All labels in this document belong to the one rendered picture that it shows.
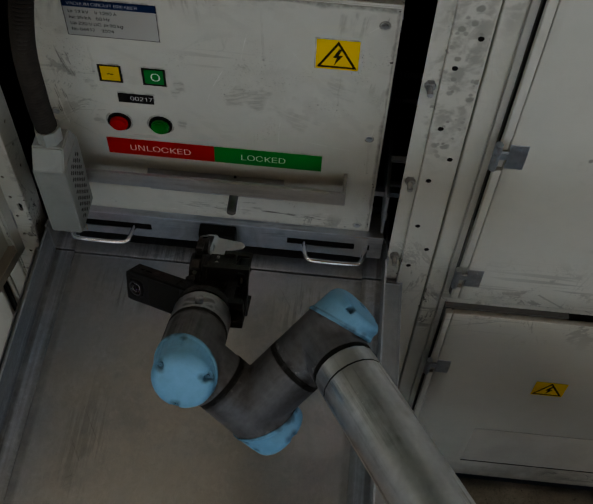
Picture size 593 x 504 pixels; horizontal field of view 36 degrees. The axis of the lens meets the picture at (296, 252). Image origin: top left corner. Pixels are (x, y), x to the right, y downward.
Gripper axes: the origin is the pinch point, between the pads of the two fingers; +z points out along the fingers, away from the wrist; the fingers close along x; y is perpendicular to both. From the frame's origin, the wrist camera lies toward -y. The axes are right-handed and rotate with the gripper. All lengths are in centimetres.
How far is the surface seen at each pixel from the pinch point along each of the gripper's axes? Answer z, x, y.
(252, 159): 7.6, 10.8, 4.9
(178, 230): 15.8, -6.0, -7.7
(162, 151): 7.7, 10.8, -8.6
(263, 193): 5.6, 6.3, 7.0
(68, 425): -11.5, -26.6, -19.2
